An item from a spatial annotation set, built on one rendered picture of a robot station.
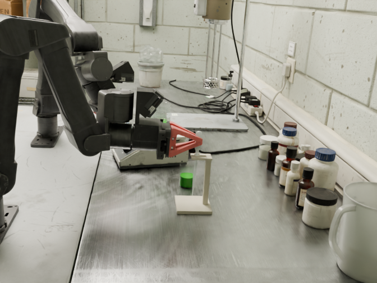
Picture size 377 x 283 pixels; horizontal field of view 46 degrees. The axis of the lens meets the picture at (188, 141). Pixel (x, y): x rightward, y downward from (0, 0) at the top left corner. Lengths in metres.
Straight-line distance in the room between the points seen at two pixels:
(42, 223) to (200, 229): 0.33
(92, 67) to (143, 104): 0.20
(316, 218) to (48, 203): 0.60
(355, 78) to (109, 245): 0.77
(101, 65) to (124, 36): 2.59
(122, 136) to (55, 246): 0.26
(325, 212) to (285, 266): 0.19
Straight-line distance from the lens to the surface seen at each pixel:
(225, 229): 0.95
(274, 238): 0.94
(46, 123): 1.45
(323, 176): 1.10
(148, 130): 0.93
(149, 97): 0.92
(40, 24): 0.82
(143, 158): 1.22
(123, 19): 3.65
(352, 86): 1.28
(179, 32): 3.67
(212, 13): 1.60
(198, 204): 1.03
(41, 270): 0.83
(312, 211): 1.00
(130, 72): 1.18
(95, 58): 1.07
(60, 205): 1.04
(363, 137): 1.21
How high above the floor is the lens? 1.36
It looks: 18 degrees down
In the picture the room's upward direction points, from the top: 4 degrees clockwise
